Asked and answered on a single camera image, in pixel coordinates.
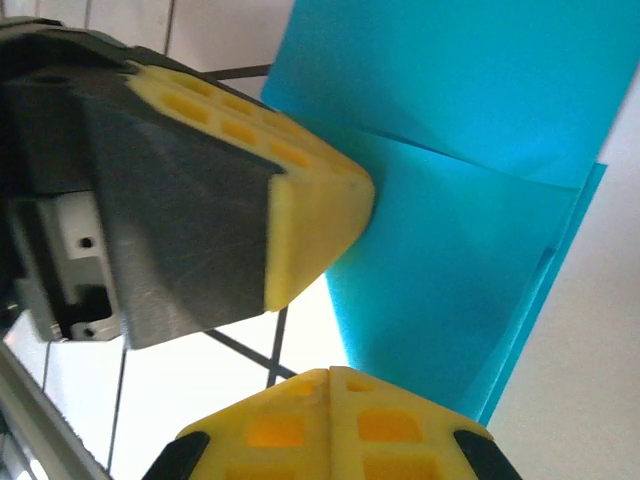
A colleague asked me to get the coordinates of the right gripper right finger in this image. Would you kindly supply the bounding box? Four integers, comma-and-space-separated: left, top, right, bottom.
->
329, 366, 524, 480

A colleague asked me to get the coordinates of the long aluminium base rail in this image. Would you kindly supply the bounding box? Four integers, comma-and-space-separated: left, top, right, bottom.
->
0, 342, 114, 480

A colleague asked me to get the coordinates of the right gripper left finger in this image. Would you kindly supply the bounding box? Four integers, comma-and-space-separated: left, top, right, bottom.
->
142, 367, 330, 480

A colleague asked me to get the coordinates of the blue paper sheet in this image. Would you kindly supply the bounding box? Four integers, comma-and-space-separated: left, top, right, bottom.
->
259, 0, 640, 426

